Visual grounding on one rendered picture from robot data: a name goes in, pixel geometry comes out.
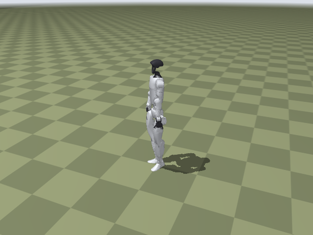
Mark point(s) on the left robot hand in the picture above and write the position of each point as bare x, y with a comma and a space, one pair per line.
158, 124

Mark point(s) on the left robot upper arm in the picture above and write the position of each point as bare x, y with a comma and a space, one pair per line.
159, 90

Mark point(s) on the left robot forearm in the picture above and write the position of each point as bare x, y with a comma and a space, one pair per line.
158, 110

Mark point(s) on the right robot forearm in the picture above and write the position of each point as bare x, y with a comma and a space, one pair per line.
149, 103

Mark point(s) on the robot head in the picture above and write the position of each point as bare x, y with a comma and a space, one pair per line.
156, 64

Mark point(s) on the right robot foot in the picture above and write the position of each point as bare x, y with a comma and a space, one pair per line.
154, 161

